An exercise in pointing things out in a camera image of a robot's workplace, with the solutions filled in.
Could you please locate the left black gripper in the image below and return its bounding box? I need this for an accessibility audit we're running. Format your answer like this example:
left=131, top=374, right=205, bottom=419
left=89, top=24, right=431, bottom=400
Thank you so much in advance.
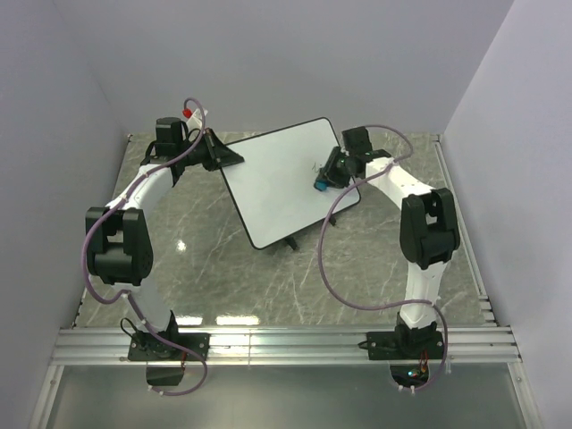
left=179, top=128, right=244, bottom=172

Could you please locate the blue whiteboard eraser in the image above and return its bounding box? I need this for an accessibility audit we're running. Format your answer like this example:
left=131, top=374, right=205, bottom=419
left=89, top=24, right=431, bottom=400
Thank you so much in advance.
left=314, top=180, right=329, bottom=192

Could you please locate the white whiteboard black frame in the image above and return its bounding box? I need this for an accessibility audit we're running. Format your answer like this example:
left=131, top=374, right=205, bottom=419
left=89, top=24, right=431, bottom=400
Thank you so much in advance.
left=222, top=117, right=341, bottom=249

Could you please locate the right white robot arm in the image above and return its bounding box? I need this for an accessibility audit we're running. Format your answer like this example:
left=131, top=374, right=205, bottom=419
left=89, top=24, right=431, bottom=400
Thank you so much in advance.
left=314, top=126, right=460, bottom=360

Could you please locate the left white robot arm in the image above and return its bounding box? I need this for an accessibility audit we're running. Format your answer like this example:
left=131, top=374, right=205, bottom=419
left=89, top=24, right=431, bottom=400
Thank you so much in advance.
left=81, top=117, right=244, bottom=360

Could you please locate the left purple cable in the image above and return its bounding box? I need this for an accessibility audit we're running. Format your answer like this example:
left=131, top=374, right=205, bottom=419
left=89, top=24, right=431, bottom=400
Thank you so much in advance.
left=82, top=97, right=209, bottom=398

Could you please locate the purple cable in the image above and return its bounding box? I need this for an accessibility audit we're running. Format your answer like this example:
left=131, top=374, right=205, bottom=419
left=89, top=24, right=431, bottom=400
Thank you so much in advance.
left=319, top=124, right=448, bottom=396
left=82, top=97, right=209, bottom=398

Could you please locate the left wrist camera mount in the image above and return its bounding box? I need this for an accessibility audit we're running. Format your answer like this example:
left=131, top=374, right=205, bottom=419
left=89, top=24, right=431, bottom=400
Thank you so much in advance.
left=182, top=107, right=207, bottom=130

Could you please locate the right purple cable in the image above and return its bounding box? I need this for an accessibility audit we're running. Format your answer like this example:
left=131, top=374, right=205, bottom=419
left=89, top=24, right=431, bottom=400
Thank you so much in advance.
left=319, top=124, right=448, bottom=396

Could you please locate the wire whiteboard stand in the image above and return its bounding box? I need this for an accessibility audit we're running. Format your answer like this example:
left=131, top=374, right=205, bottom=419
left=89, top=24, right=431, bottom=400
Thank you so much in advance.
left=283, top=216, right=337, bottom=252

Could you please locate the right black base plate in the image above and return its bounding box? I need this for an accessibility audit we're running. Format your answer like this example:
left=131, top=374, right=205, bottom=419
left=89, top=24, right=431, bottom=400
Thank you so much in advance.
left=358, top=329, right=445, bottom=361

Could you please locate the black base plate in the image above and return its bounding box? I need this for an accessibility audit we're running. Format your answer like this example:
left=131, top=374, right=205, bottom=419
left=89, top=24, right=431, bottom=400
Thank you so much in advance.
left=127, top=332, right=210, bottom=362
left=358, top=329, right=445, bottom=361

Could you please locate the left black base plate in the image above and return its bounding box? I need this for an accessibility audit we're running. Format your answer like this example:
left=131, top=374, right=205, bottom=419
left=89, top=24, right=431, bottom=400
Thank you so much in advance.
left=127, top=332, right=210, bottom=362

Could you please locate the aluminium mounting rail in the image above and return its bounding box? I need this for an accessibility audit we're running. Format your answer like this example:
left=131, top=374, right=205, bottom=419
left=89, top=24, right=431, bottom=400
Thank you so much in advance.
left=50, top=326, right=521, bottom=366

